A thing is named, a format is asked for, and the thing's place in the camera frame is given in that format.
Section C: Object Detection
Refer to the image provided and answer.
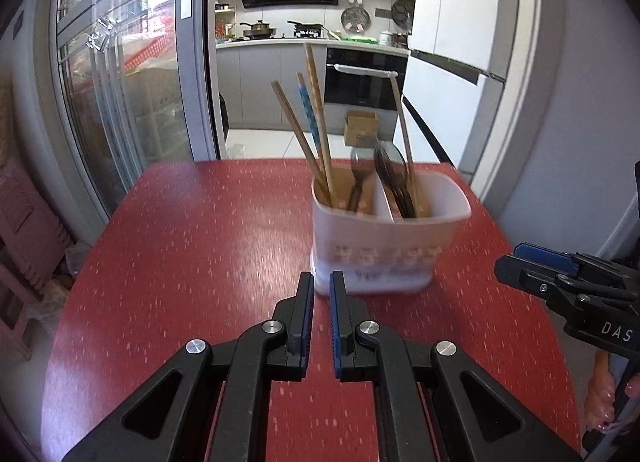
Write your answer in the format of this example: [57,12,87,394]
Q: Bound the short visible wooden chopstick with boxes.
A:
[390,72,420,217]

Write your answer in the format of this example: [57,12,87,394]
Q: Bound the brown spoon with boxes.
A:
[347,145,375,213]
[374,141,416,218]
[381,142,416,218]

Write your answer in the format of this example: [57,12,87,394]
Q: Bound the plain wooden chopstick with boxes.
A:
[271,80,329,195]

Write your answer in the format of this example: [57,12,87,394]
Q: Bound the blue patterned wooden chopstick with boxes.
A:
[296,73,322,156]

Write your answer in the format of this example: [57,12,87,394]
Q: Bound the orange patterned wooden chopstick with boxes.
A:
[304,42,337,207]

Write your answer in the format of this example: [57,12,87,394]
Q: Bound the person's right hand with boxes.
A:
[584,350,616,432]

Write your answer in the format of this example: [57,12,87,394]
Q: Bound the beige plastic utensil holder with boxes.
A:
[310,165,472,296]

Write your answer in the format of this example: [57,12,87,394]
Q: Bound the white refrigerator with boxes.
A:
[402,0,518,178]

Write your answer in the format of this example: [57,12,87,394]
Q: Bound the cardboard box on floor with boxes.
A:
[344,110,378,147]

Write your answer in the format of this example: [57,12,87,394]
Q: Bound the stacked pink plastic stools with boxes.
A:
[0,155,74,303]

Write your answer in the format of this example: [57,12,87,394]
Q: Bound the black built-in oven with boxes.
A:
[324,47,408,110]

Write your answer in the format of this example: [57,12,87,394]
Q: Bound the black frying pan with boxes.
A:
[288,20,323,39]

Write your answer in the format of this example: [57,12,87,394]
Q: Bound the cooking pot on stove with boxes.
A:
[240,20,277,39]

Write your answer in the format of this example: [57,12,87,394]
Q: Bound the glass sliding door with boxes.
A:
[53,0,224,217]

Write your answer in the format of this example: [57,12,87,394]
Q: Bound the round strainer on wall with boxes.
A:
[341,6,371,34]

